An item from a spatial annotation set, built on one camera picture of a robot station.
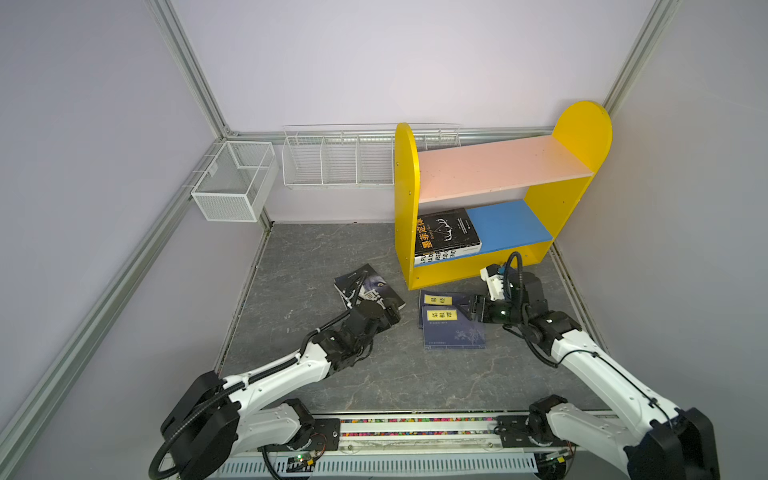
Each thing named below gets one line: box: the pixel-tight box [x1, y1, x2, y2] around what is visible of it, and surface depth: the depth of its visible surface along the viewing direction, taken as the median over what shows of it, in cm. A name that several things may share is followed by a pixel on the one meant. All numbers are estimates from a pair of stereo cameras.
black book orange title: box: [414, 208, 482, 255], surface depth 93 cm
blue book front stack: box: [422, 305, 487, 349], surface depth 92 cm
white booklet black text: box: [414, 242, 482, 265], surface depth 91 cm
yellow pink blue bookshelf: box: [394, 101, 613, 290], surface depth 91 cm
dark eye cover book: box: [334, 263, 406, 310], surface depth 102 cm
